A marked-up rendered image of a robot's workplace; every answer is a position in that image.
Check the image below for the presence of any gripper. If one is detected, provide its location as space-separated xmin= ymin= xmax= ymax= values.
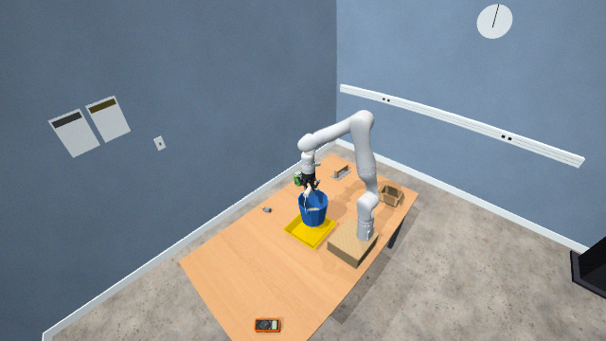
xmin=297 ymin=172 xmax=321 ymax=193

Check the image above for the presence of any orange digital multimeter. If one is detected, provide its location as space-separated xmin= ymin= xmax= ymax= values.
xmin=254 ymin=318 xmax=281 ymax=332

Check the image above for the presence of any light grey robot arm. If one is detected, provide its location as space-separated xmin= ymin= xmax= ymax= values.
xmin=297 ymin=110 xmax=380 ymax=242

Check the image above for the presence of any green and yellow drink can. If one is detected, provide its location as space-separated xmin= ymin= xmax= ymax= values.
xmin=294 ymin=170 xmax=302 ymax=187

